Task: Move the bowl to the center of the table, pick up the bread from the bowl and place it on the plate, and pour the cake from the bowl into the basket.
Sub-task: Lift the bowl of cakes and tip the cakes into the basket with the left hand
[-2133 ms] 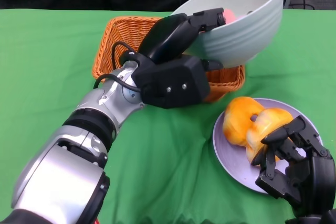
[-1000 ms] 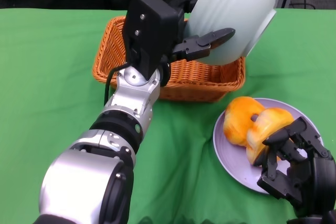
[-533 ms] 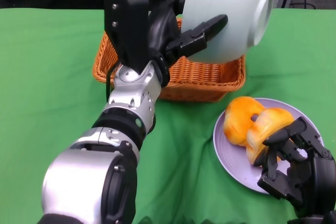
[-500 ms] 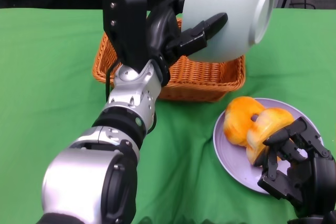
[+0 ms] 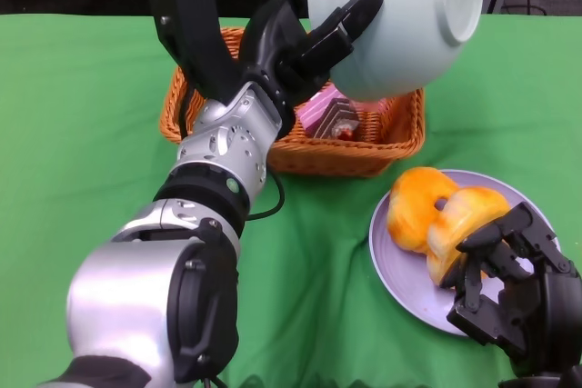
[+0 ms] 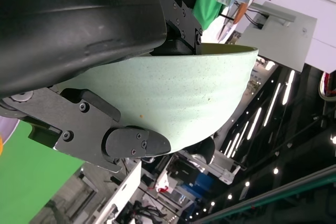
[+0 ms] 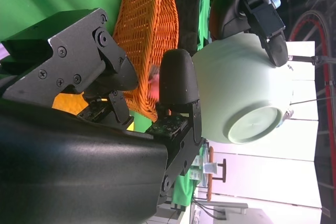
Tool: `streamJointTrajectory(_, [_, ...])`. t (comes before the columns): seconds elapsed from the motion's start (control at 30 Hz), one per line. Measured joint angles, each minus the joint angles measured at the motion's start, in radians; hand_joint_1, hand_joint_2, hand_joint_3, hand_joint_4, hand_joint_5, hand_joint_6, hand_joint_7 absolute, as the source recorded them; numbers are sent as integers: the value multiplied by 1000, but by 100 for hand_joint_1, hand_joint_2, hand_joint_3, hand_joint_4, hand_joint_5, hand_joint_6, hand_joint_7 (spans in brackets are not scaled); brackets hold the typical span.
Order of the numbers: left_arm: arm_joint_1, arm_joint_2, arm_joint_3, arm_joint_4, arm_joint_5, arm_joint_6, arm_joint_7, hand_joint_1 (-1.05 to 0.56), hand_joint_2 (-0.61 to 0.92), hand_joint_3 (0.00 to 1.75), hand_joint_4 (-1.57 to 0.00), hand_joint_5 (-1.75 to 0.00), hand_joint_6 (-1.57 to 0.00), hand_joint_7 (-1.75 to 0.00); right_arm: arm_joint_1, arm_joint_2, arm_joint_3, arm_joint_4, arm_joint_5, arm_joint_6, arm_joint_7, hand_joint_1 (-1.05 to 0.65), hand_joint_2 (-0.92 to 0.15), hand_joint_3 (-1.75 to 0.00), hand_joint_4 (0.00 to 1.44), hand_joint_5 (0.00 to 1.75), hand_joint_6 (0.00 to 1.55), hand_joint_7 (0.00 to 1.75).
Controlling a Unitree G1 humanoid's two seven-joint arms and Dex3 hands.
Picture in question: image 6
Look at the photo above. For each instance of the green cloth with print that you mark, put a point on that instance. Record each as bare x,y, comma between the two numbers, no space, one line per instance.
207,6

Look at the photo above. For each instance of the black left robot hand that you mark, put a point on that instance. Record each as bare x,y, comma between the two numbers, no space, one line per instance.
65,24

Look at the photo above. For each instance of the green tablecloth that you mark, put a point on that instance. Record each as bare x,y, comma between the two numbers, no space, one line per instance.
31,171

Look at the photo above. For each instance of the grey round bowl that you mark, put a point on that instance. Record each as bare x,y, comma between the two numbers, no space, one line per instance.
183,90

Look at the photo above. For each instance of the grey cabinet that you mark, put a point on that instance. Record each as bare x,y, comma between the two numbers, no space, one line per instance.
283,37

